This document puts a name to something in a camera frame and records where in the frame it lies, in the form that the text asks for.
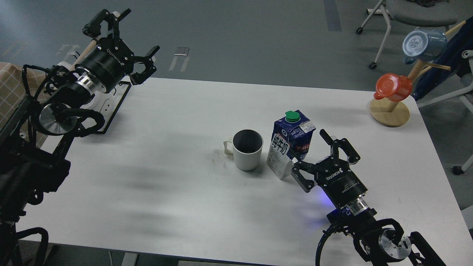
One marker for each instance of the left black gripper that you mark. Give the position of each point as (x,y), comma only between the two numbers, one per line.
(105,64)

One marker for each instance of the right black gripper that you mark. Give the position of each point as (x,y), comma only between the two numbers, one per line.
(332,174)

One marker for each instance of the blue milk carton green cap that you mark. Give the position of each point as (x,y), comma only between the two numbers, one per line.
(290,139)

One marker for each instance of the white ribbed mug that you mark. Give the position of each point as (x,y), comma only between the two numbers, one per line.
(245,147)

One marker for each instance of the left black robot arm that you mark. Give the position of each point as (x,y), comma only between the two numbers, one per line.
(39,133)

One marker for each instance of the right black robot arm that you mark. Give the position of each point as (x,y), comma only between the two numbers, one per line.
(379,242)

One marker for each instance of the white cup on rack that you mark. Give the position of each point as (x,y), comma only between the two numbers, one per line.
(103,103)

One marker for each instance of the orange cup on stand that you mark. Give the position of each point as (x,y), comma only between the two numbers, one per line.
(393,87)

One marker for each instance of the blue cup on stand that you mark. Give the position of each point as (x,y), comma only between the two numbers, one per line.
(425,45)

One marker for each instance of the wooden mug tree stand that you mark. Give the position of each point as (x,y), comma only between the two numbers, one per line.
(395,114)

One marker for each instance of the grey office chair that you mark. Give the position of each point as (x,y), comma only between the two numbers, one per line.
(410,13)

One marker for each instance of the black wire cup rack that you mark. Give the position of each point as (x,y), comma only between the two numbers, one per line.
(88,85)

